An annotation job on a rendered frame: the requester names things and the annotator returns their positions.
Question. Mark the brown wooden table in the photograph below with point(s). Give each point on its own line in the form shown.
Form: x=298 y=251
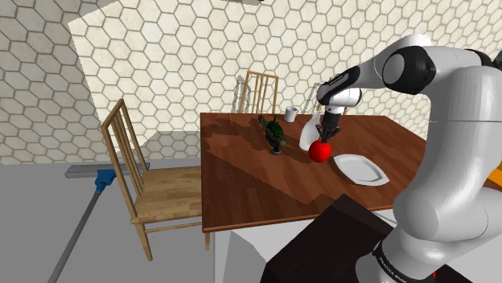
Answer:
x=255 y=184

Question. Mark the white vase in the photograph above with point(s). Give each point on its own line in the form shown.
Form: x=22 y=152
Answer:
x=308 y=135

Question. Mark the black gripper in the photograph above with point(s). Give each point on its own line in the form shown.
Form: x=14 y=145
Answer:
x=332 y=118

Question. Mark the white plate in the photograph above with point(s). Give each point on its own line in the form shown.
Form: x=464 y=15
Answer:
x=360 y=169

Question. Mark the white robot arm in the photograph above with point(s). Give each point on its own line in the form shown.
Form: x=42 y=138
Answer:
x=451 y=164

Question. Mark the dark green dinosaur figure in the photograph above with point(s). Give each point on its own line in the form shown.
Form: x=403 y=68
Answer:
x=274 y=131

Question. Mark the grey floor mop blue joint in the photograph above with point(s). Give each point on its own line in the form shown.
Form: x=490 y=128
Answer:
x=78 y=229

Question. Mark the light wooden chair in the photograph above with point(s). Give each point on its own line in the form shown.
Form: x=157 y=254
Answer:
x=259 y=92
x=168 y=192

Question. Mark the dark robot stand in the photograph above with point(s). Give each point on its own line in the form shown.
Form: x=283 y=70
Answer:
x=329 y=243

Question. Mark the red apple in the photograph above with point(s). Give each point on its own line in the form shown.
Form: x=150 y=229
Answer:
x=319 y=152

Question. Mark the white cup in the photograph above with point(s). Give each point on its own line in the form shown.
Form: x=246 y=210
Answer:
x=290 y=114

